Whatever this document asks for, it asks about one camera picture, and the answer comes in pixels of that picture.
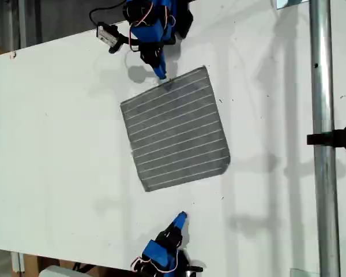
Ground grey white-striped towel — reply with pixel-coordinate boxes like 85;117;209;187
120;65;231;193

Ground black clamp knob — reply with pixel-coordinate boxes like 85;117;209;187
186;264;205;275

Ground white plastic container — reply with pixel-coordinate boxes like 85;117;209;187
39;264;86;277

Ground large brown cardboard box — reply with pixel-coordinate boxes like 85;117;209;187
22;253;127;277

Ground white table leg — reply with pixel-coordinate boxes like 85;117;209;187
10;252;25;272

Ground red white servo wire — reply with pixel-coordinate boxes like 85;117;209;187
131;254;153;272
129;24;141;53

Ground black camera stalk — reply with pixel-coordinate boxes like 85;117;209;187
108;33;131;55

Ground black grey camera box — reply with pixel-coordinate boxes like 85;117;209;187
96;22;119;47

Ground black camera cable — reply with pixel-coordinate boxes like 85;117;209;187
89;0;127;28

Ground steel post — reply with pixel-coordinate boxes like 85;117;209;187
309;0;341;277

